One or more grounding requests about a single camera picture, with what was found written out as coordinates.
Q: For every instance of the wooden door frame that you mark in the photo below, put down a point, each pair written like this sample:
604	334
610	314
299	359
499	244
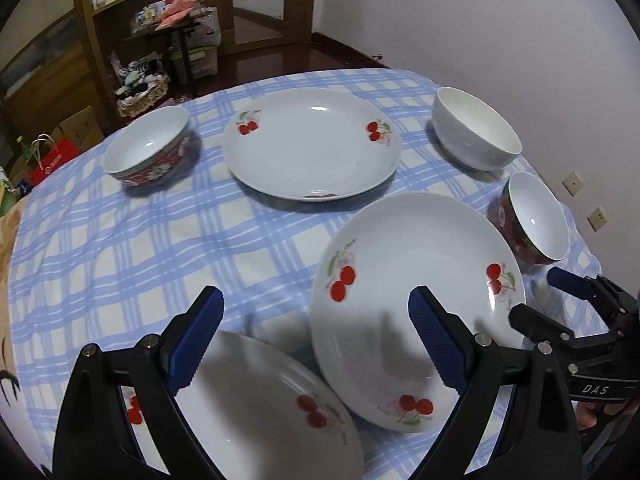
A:
300	0

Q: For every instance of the pink packet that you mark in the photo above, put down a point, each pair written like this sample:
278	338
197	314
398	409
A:
175	15

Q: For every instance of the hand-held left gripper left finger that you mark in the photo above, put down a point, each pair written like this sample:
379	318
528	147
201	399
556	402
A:
200	330

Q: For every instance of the beige wall socket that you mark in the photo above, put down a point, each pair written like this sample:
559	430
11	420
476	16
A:
573	183
597	219

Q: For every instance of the wicker basket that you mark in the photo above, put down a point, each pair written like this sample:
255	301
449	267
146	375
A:
145	100

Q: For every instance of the red paper shopping bag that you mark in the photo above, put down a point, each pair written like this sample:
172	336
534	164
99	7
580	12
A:
52	160

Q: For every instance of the small black side table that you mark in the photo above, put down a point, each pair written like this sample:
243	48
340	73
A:
182	55

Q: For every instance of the blue plaid tablecloth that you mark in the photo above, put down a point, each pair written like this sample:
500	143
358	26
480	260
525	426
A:
125	260

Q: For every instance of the wooden shelf unit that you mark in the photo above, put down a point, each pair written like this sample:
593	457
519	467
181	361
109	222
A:
85	35

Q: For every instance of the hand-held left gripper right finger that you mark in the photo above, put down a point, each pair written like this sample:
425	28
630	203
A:
435	330

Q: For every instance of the white cherry print plate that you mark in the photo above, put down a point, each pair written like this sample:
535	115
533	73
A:
415	260
260	435
310	150

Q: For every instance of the clear plastic storage box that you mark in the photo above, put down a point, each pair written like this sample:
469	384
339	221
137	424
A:
205	55

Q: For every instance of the plain white bowl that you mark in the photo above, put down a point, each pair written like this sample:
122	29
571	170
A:
465	130

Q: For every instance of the red floral patterned bowl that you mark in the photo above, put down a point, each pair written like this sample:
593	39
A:
535	215
145	140

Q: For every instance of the person's right hand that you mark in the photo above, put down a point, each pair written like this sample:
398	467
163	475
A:
592	415

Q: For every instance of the cardboard box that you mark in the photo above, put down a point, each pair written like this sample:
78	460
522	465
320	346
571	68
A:
80	127

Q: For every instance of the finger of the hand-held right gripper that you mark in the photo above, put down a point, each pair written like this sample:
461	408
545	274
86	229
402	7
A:
570	281
540	321

